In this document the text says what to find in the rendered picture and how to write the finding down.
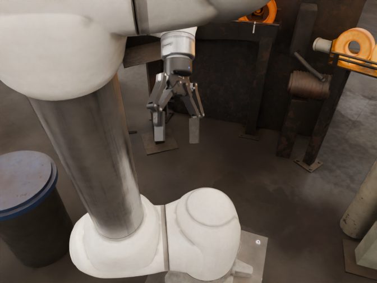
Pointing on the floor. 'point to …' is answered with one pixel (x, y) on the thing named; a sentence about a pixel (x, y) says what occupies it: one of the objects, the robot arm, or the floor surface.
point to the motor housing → (299, 106)
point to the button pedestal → (362, 255)
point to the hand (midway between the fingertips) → (178, 137)
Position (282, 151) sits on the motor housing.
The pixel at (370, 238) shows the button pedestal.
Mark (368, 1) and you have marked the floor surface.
